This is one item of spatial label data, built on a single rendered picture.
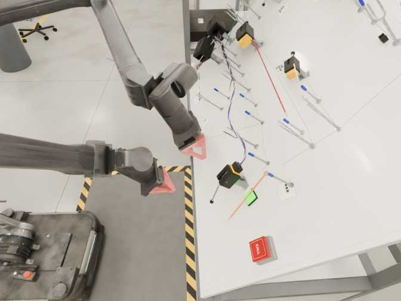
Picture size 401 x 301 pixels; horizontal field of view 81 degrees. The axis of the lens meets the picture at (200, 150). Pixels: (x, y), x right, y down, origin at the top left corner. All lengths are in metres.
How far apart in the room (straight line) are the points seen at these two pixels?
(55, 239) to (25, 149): 1.38
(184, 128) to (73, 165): 0.24
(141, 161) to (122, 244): 1.39
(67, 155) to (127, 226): 1.48
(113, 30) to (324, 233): 0.70
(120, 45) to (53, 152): 0.32
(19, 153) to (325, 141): 0.62
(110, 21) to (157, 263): 1.48
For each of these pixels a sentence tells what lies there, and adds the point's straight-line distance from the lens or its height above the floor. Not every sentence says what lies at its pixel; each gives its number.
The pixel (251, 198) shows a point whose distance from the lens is 0.72.
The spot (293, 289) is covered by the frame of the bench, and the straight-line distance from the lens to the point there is 0.98.
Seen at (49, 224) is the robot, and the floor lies 0.24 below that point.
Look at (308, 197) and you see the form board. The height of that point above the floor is 1.21.
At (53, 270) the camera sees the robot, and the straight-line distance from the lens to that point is 1.71.
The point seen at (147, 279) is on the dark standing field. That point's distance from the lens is 1.78.
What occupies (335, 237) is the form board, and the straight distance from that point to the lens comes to 0.59.
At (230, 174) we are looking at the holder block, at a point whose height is 1.14.
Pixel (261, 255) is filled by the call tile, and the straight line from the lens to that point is 0.64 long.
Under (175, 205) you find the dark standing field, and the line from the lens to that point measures 1.94.
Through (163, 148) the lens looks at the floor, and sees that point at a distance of 2.30.
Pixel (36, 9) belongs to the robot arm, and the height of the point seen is 1.46.
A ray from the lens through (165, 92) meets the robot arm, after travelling 0.51.
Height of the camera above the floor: 1.71
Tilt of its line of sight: 49 degrees down
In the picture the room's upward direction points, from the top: straight up
